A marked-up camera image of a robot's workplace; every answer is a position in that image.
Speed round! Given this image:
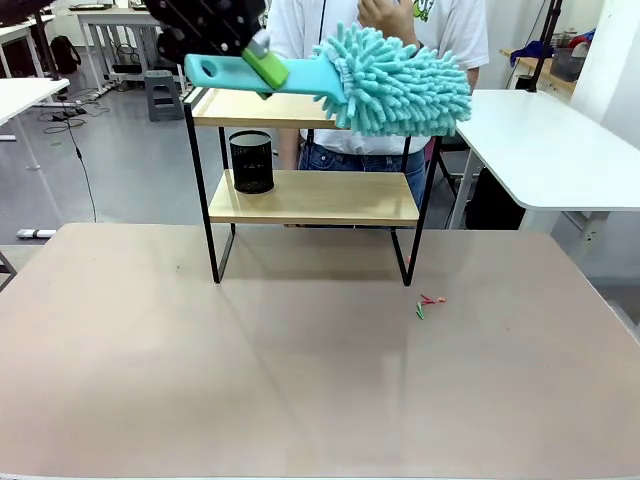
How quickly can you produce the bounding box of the person in white t-shirt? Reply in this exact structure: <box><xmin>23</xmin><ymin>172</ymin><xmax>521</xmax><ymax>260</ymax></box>
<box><xmin>264</xmin><ymin>0</ymin><xmax>491</xmax><ymax>211</ymax></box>

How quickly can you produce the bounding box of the black stand pole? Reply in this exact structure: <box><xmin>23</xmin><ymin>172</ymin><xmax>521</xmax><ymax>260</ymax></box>
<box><xmin>528</xmin><ymin>0</ymin><xmax>565</xmax><ymax>94</ymax></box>

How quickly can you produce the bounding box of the person left hand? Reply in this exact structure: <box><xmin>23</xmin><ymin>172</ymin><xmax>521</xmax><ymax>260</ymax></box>
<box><xmin>357</xmin><ymin>0</ymin><xmax>420</xmax><ymax>50</ymax></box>

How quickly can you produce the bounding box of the black mesh pen holder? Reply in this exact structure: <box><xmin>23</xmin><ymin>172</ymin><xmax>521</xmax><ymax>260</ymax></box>
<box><xmin>228</xmin><ymin>129</ymin><xmax>276</xmax><ymax>195</ymax></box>

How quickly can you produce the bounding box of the teal microfiber duster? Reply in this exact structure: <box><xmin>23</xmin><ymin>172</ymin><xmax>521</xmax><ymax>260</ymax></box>
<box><xmin>183</xmin><ymin>20</ymin><xmax>474</xmax><ymax>139</ymax></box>

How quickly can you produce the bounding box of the black backpack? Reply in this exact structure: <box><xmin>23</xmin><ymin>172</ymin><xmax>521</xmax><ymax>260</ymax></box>
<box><xmin>49</xmin><ymin>34</ymin><xmax>83</xmax><ymax>76</ymax></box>

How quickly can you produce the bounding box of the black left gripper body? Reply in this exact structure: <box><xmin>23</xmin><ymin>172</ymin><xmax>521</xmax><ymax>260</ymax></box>
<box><xmin>144</xmin><ymin>0</ymin><xmax>267</xmax><ymax>66</ymax></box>

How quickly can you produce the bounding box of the white frame desk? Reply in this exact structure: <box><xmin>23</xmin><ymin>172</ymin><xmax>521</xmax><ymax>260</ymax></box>
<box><xmin>68</xmin><ymin>3</ymin><xmax>166</xmax><ymax>97</ymax></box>

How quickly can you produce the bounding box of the black bin under table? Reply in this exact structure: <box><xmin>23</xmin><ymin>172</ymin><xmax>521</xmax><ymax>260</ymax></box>
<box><xmin>464</xmin><ymin>167</ymin><xmax>527</xmax><ymax>231</ymax></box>

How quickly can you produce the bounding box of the white side table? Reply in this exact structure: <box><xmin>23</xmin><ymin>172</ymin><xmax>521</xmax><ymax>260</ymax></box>
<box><xmin>447</xmin><ymin>88</ymin><xmax>640</xmax><ymax>232</ymax></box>

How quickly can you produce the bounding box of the black metal wood board shelf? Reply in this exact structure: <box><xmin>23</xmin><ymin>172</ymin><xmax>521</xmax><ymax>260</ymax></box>
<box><xmin>181</xmin><ymin>86</ymin><xmax>444</xmax><ymax>288</ymax></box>

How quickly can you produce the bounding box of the black floor cable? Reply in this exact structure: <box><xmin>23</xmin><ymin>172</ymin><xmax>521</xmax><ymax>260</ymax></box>
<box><xmin>42</xmin><ymin>94</ymin><xmax>101</xmax><ymax>224</ymax></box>

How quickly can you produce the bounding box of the grey plastic step stool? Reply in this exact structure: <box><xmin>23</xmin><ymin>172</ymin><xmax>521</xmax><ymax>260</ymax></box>
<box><xmin>143</xmin><ymin>69</ymin><xmax>186</xmax><ymax>123</ymax></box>

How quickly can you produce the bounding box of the grey storage box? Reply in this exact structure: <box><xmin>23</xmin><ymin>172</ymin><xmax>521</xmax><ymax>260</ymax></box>
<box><xmin>549</xmin><ymin>45</ymin><xmax>587</xmax><ymax>82</ymax></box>

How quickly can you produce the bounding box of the blue cloth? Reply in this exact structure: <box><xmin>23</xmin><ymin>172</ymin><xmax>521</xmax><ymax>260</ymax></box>
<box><xmin>509</xmin><ymin>39</ymin><xmax>554</xmax><ymax>67</ymax></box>

